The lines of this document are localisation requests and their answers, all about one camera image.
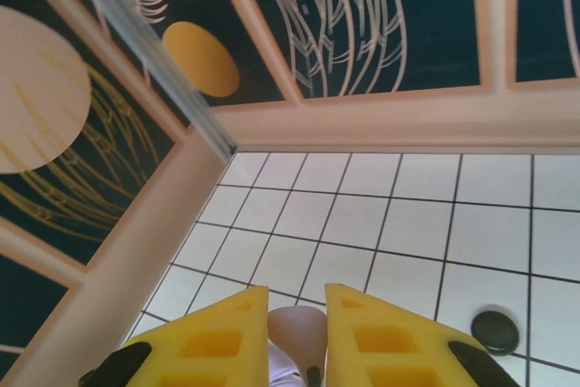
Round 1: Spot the black earbud charging case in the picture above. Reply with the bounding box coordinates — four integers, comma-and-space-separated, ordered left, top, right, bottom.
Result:
469, 305, 522, 357

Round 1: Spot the aluminium corner post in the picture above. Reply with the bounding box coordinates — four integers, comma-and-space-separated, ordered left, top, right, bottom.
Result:
58, 0, 237, 156

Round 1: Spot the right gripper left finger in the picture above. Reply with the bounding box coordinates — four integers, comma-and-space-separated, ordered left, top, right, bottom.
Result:
79, 285, 271, 387

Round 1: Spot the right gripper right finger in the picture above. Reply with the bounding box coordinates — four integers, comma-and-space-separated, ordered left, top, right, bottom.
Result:
324, 283, 522, 387

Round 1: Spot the purple wireless earbud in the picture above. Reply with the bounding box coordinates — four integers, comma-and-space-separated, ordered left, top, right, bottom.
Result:
266, 305, 330, 387

